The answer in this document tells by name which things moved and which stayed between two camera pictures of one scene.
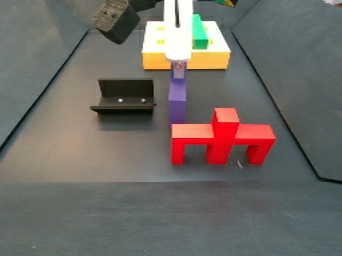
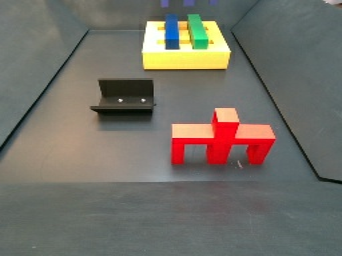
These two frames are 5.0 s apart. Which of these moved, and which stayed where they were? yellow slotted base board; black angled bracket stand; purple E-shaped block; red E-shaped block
Moved: purple E-shaped block
Stayed: black angled bracket stand; yellow slotted base board; red E-shaped block
